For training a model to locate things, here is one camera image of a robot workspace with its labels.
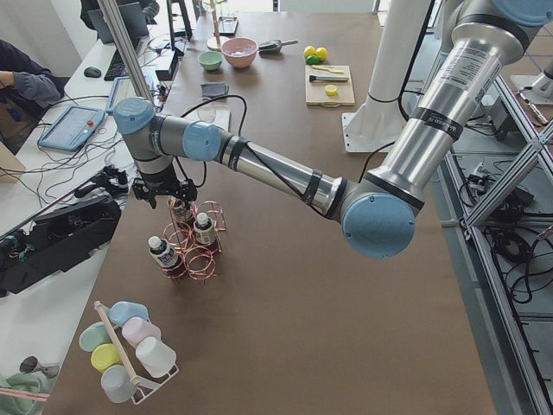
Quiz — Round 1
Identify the blue plastic cup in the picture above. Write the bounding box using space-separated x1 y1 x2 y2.
108 301 149 327

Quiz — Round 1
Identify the whole lemon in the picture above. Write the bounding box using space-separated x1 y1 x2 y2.
306 55 320 66
303 45 316 59

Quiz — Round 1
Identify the lower whole lemon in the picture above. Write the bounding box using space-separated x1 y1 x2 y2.
306 55 320 66

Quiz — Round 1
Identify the green plastic cup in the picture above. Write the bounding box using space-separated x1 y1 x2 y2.
79 322 111 353

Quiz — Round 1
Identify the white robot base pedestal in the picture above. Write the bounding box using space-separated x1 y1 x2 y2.
342 0 434 153

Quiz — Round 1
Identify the black keyboard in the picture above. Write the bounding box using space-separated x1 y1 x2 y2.
104 51 127 81

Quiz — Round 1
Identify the white plastic cup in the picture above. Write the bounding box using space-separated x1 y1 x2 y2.
135 336 176 378

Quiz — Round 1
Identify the cream rabbit tray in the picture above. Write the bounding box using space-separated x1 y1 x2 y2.
212 108 230 130

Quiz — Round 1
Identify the steel cylinder muddler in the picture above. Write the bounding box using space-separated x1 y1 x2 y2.
308 74 349 83

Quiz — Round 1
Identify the copper wire bottle basket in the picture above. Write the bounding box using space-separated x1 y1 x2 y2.
163 201 226 284

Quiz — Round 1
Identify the yellow plastic cup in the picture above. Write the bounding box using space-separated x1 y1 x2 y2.
90 343 122 373

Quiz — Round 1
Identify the pink bowl of ice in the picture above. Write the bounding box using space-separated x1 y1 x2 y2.
220 37 258 69

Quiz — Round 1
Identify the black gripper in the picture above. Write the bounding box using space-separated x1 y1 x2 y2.
132 178 195 215

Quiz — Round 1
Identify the grey plastic cup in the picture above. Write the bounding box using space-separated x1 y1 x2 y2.
100 365 137 404

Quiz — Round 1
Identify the black computer mouse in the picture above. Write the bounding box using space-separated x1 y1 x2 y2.
83 67 102 79

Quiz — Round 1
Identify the yellow plastic knife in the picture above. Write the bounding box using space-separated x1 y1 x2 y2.
311 65 344 74

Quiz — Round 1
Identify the clear wine glass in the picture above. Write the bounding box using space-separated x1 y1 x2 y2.
196 104 217 124

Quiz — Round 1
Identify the grey folded cloth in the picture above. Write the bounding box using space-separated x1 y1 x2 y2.
200 82 229 98

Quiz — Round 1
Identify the tea bottle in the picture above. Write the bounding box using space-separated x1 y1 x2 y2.
168 196 195 227
194 213 218 253
148 236 187 281

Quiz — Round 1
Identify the white cup rack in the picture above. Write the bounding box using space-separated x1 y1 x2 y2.
94 301 180 405

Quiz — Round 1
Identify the half lemon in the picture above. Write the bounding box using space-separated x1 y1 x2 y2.
325 85 338 96

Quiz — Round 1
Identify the wooden cutting board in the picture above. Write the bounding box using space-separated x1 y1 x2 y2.
305 65 355 106

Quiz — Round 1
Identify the wooden cup tree stand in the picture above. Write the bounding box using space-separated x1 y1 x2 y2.
207 0 229 51

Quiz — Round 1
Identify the pink plastic cup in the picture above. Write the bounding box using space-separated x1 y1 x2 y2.
122 316 162 348

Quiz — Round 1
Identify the black monitor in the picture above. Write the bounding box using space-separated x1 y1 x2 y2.
87 2 149 44

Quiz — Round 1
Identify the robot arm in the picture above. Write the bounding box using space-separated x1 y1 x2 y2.
113 1 552 259

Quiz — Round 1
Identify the steel ice scoop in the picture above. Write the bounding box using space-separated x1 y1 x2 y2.
258 40 299 54

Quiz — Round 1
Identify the green empty bowl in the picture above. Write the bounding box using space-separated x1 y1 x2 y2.
198 50 223 71

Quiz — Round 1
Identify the blue teach pendant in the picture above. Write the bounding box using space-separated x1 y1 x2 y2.
105 76 137 115
38 105 106 152

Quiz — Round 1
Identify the upper whole lemon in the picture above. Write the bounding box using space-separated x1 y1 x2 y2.
303 45 316 59

